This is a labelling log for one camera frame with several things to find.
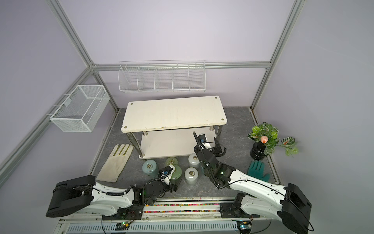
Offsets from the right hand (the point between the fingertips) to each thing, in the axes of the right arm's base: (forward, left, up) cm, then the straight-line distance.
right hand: (208, 140), depth 77 cm
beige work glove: (-7, +58, -21) cm, 62 cm away
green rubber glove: (-8, -30, -19) cm, 37 cm away
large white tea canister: (-14, +9, -12) cm, 21 cm away
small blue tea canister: (-10, +32, -13) cm, 36 cm away
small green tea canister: (-15, +17, -9) cm, 24 cm away
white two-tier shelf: (-1, +21, +13) cm, 25 cm away
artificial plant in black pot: (-3, -27, +7) cm, 28 cm away
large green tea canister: (-6, +21, -12) cm, 25 cm away
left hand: (-12, +17, -13) cm, 24 cm away
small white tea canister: (-5, +8, -14) cm, 17 cm away
